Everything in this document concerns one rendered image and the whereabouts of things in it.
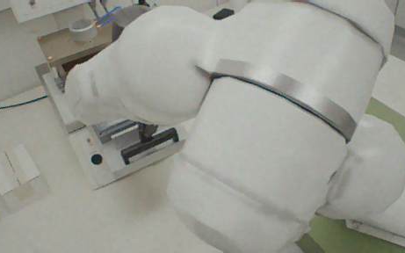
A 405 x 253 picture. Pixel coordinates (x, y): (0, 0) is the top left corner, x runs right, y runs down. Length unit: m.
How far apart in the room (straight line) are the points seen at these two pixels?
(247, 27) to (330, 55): 0.06
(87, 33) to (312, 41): 1.02
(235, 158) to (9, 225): 1.09
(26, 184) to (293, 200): 1.06
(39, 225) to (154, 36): 1.00
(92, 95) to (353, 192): 0.29
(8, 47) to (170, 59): 1.47
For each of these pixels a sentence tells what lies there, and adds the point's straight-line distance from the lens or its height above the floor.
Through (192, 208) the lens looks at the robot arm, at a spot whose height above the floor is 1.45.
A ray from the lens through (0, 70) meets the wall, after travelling 1.77.
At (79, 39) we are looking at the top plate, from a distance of 1.25.
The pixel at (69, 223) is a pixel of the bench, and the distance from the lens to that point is 1.21.
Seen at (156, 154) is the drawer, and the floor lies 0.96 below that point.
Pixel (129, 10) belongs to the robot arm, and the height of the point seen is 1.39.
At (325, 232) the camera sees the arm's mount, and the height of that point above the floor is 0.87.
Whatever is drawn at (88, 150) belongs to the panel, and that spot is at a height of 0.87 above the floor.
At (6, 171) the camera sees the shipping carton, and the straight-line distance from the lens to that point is 1.32.
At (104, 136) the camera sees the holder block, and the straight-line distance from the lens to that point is 1.05.
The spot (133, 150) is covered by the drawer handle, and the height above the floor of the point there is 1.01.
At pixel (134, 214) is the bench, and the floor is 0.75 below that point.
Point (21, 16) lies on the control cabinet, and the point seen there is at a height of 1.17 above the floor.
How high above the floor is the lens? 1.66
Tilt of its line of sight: 41 degrees down
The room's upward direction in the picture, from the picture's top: 7 degrees counter-clockwise
